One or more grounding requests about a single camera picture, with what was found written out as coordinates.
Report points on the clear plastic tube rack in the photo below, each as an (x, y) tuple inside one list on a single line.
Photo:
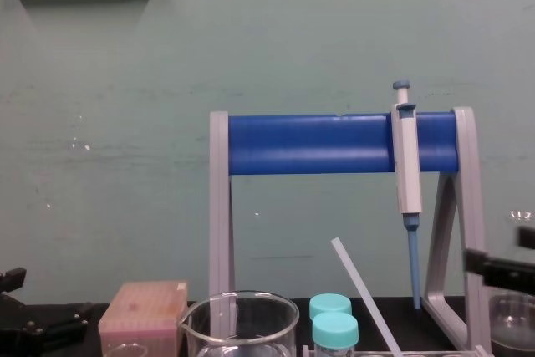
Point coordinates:
[(422, 353)]

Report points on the white and blue pipette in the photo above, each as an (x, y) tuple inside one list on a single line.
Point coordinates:
[(407, 164)]

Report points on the small clear glass beaker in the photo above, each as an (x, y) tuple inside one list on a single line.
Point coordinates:
[(125, 350)]

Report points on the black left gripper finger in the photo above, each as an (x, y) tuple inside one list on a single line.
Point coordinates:
[(12, 279), (62, 325)]

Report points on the glass beaker with dark liquid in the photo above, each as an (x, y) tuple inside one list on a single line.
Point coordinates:
[(512, 323)]

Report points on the grey and blue pipette stand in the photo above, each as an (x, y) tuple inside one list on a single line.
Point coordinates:
[(309, 144)]

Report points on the clear glass stirring rod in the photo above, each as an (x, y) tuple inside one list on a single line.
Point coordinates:
[(363, 294)]

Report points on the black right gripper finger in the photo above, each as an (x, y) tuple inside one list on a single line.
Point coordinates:
[(527, 238), (501, 271)]

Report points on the bottle with teal cap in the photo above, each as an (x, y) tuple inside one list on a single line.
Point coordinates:
[(335, 329), (330, 304)]

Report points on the large clear glass beaker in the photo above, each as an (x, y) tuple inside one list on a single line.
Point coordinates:
[(240, 323)]

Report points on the pink pipette tip box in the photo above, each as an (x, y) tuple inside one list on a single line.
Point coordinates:
[(144, 315)]

